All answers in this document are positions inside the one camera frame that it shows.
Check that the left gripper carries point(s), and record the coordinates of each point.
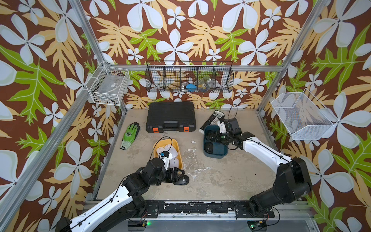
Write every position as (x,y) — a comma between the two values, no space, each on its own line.
(175,177)

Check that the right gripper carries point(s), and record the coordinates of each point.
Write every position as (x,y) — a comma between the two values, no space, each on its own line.
(213,132)

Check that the black mouse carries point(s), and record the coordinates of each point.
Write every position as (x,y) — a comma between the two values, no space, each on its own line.
(182,181)
(208,147)

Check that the black bit holder strip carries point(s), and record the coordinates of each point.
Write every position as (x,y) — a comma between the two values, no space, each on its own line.
(212,120)

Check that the teal plastic tray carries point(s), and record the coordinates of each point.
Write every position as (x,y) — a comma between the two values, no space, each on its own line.
(220,150)

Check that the yellow plastic tray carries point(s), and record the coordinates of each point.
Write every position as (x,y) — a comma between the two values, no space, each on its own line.
(163,143)

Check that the white mouse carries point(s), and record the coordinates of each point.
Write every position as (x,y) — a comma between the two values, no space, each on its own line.
(174,163)
(160,150)
(171,150)

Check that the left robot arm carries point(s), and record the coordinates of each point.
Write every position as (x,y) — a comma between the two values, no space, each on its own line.
(126,201)

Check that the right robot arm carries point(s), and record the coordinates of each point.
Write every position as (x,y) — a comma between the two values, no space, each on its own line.
(292,179)

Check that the blue object in basket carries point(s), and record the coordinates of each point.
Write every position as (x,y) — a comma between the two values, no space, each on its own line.
(191,88)

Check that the black tool case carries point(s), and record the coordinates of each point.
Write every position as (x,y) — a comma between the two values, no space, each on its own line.
(171,116)

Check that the green work glove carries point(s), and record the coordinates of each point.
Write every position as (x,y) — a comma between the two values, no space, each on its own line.
(130,135)

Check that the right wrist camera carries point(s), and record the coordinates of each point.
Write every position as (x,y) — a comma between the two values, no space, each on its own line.
(222,127)

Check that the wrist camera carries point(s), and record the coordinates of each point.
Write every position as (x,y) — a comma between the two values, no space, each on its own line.
(222,127)
(166,157)

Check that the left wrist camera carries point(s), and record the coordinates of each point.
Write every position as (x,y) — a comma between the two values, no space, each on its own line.
(166,157)

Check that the black wire basket back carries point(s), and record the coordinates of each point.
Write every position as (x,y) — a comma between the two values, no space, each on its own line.
(174,76)

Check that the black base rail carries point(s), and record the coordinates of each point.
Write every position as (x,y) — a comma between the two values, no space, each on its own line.
(153,208)

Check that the white wire basket right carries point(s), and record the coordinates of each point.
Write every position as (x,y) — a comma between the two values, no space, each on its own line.
(305,117)

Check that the white wire basket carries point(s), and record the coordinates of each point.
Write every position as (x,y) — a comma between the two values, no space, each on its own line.
(109,85)
(305,117)

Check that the white wire basket left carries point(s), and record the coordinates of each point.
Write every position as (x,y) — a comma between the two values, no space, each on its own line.
(109,85)

